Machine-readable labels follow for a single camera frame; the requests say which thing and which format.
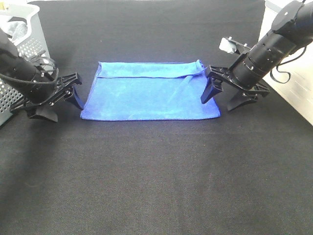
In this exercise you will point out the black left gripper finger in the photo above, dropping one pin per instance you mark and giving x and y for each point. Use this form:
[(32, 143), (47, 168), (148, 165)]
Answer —
[(43, 113), (73, 98)]

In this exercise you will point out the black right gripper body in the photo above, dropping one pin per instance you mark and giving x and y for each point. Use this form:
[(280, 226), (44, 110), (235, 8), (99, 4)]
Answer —
[(223, 74)]

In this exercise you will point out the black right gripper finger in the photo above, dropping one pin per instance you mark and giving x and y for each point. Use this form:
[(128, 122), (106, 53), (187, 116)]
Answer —
[(241, 99), (213, 87)]

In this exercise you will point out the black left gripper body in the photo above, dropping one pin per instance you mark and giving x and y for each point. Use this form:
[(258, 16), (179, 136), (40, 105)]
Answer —
[(41, 91)]

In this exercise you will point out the blue microfiber towel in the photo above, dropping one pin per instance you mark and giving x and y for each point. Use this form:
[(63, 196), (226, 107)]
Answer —
[(148, 91)]

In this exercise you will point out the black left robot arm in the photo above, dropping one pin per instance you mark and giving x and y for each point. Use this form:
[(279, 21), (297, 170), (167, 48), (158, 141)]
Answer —
[(15, 66)]

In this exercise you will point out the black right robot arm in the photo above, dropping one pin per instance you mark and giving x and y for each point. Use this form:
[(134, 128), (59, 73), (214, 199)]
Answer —
[(291, 30)]

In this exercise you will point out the grey perforated plastic basket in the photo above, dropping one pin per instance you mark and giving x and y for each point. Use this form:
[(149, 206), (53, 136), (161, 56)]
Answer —
[(30, 44)]

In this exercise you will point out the grey towel in basket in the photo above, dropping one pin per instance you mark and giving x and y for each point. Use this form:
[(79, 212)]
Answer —
[(15, 29)]

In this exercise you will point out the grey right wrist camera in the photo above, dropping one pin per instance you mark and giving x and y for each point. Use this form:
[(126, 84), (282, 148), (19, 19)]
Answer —
[(228, 45)]

